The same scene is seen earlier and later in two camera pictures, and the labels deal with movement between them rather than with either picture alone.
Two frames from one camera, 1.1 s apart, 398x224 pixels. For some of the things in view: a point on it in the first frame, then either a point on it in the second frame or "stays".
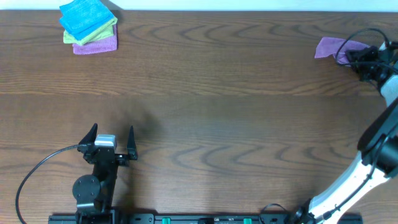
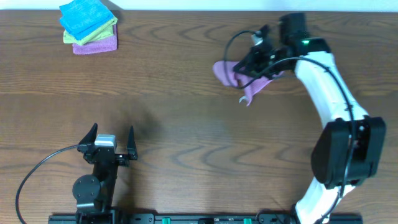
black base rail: (204, 218) stays
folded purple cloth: (98, 46) stays
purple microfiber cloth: (337, 46) -> (248, 84)
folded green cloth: (105, 30) stays
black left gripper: (106, 154) stays
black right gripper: (360, 56) -> (249, 63)
